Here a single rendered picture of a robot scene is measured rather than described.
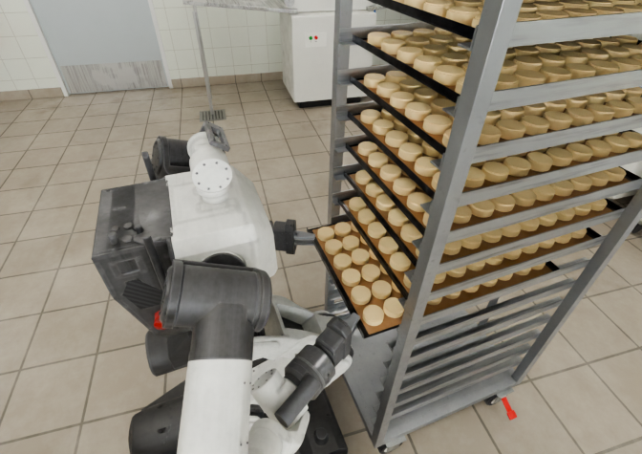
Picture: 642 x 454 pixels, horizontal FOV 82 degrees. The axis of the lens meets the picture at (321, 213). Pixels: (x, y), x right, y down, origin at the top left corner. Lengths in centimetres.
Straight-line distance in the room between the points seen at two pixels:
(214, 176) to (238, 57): 397
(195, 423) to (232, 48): 424
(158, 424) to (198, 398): 79
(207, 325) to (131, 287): 22
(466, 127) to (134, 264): 57
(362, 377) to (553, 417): 78
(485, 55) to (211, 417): 56
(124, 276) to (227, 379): 28
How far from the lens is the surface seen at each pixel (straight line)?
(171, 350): 97
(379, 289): 97
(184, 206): 73
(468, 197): 70
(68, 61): 481
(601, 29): 72
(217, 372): 54
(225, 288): 56
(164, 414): 134
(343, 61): 93
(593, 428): 196
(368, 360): 159
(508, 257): 104
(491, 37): 52
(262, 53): 460
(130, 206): 77
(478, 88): 54
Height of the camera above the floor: 153
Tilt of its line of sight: 39 degrees down
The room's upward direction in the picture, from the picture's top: 1 degrees clockwise
